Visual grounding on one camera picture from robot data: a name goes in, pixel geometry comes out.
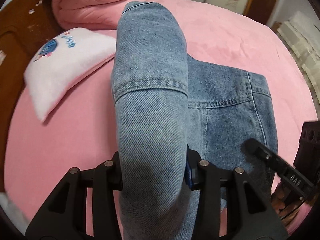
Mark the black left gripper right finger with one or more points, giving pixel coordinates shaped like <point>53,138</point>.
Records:
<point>249,214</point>

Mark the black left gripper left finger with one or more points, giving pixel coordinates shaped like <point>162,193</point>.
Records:
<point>63,213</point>

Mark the blue denim jacket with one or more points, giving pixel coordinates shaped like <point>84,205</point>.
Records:
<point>167,102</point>

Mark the person's right hand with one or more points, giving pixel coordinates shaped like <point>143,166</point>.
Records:
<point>289,212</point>

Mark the pink bed sheet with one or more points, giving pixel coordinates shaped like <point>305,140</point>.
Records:
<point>81,130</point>

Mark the beige patterned curtain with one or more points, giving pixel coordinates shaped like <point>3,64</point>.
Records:
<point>301,34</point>

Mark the white printed pillow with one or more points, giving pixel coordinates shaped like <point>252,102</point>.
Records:
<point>63,62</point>

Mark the brown wooden headboard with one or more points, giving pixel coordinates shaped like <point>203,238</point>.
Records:
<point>25,26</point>

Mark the folded pink quilt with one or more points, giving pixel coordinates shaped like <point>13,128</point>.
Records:
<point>89,14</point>

